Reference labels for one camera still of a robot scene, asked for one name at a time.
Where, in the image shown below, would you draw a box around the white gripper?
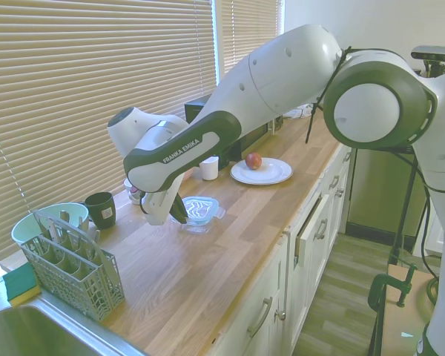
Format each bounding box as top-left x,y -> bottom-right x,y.
142,177 -> 189,226

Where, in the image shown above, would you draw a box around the clear lid with blue rim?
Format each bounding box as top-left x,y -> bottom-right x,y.
179,195 -> 226,228

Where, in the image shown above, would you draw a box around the clear glass food container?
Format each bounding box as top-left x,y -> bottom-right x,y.
170,213 -> 218,234

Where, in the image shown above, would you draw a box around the white ceramic mug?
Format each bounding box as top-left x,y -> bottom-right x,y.
200,156 -> 220,182
124,179 -> 145,205

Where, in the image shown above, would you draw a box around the dark green mug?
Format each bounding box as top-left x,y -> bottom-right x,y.
82,191 -> 116,230

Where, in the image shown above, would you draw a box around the red apple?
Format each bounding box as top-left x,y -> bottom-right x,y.
245,151 -> 263,171

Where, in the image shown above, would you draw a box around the black toaster oven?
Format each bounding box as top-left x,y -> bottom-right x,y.
184,94 -> 274,170

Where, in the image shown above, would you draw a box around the white dinner plate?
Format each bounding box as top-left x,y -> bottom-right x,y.
229,157 -> 294,185

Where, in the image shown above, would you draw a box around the grey plastic cutlery basket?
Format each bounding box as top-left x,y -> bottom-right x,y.
20,209 -> 126,322

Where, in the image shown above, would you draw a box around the white base cabinets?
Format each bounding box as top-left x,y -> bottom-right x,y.
211,142 -> 357,356

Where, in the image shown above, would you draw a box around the white plastic bag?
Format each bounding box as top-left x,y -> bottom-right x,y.
283,105 -> 314,119

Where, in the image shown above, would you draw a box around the mint green bowl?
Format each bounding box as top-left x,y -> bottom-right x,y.
10,202 -> 90,257

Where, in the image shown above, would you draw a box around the yellow and green sponge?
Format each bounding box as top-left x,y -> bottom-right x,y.
2,262 -> 42,308

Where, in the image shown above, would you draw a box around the stainless steel sink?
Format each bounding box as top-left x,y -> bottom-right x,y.
0,294 -> 149,356

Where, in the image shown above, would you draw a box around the stainless steel dishwasher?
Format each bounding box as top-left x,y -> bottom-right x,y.
346,146 -> 431,238

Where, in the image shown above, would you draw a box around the dark green clamp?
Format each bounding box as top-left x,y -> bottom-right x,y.
368,262 -> 418,312

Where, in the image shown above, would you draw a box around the wooden mounting board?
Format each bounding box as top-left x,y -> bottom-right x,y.
374,261 -> 445,356

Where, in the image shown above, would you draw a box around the white end cabinet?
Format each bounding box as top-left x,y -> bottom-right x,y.
424,207 -> 445,257

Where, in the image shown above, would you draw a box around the black camera stand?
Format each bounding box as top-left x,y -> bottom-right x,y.
391,146 -> 420,266

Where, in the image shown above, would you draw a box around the green cable loop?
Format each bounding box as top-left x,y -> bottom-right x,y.
426,276 -> 441,309

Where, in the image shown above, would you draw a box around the grey stereo camera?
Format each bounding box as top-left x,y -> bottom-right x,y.
410,45 -> 445,79

